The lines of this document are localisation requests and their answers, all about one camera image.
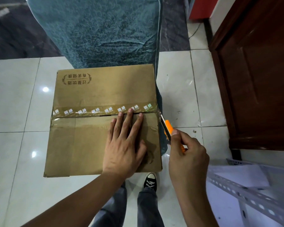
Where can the person's grey trouser legs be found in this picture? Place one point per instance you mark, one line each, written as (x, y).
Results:
(146, 210)

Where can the dark wooden door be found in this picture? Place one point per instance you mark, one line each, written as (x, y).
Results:
(260, 68)

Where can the small printed brown carton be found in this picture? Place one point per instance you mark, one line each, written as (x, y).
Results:
(85, 89)

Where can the white power strip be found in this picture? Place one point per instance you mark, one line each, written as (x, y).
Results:
(1, 12)

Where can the person's left forearm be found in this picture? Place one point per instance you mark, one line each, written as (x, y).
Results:
(75, 203)

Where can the person's right forearm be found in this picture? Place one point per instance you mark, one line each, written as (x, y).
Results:
(196, 208)

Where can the person's right hand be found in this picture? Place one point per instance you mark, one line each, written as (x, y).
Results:
(189, 160)

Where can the teal fabric chair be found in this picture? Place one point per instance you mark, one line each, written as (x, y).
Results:
(99, 28)

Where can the black and white sneaker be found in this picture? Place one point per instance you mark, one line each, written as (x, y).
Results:
(150, 181)

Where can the white metal shelving rack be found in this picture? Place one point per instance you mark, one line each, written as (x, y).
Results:
(255, 191)

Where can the orange utility knife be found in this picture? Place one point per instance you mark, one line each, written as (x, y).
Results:
(169, 126)

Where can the person's left hand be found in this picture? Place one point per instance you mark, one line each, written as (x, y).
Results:
(123, 151)

